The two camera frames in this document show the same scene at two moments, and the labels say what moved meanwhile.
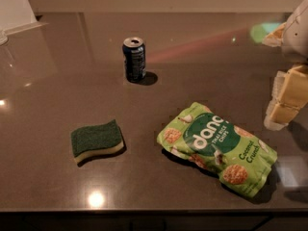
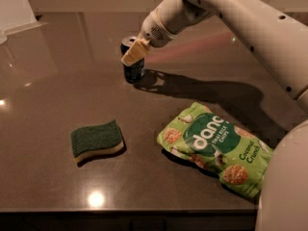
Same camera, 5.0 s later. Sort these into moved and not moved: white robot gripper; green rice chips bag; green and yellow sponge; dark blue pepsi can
Moved: white robot gripper
Not moved: dark blue pepsi can; green and yellow sponge; green rice chips bag
